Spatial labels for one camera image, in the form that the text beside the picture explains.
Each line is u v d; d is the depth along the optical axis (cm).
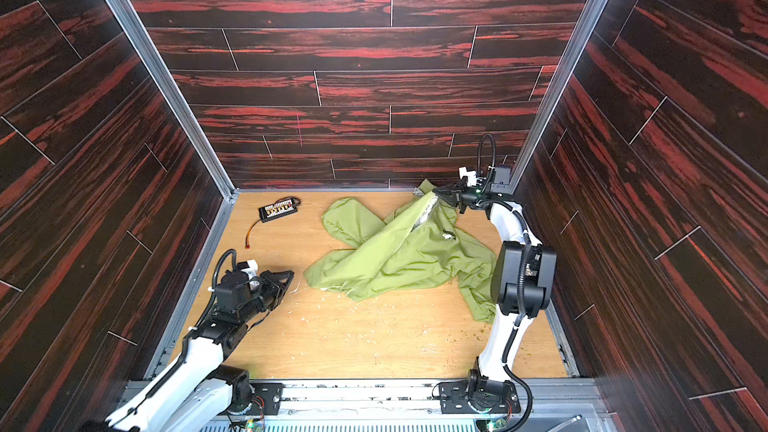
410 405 74
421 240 97
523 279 45
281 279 79
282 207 112
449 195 82
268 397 74
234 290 62
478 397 67
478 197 77
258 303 69
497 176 75
